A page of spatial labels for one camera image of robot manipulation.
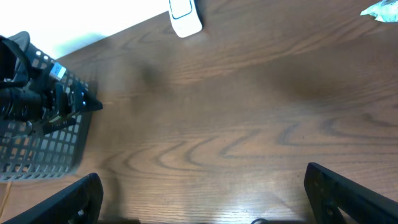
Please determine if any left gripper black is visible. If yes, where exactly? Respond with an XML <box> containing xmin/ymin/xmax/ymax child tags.
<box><xmin>40</xmin><ymin>73</ymin><xmax>103</xmax><ymax>134</ymax></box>

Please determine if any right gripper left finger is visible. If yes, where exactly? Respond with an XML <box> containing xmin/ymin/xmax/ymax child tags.
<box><xmin>7</xmin><ymin>173</ymin><xmax>104</xmax><ymax>224</ymax></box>

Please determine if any grey plastic mesh basket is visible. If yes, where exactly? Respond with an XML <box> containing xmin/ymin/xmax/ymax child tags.
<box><xmin>1</xmin><ymin>43</ymin><xmax>98</xmax><ymax>182</ymax></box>

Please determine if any teal snack packet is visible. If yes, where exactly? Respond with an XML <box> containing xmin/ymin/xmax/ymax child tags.
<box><xmin>360</xmin><ymin>0</ymin><xmax>397</xmax><ymax>23</ymax></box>

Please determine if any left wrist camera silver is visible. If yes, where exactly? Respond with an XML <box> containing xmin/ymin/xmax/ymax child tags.
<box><xmin>49</xmin><ymin>62</ymin><xmax>67</xmax><ymax>82</ymax></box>

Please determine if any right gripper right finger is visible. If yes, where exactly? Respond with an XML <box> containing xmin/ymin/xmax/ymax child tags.
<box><xmin>304</xmin><ymin>162</ymin><xmax>397</xmax><ymax>224</ymax></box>

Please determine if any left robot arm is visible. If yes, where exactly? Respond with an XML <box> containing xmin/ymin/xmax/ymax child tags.
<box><xmin>1</xmin><ymin>31</ymin><xmax>103</xmax><ymax>135</ymax></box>

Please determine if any white barcode scanner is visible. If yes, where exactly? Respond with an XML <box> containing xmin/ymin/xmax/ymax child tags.
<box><xmin>169</xmin><ymin>0</ymin><xmax>203</xmax><ymax>38</ymax></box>

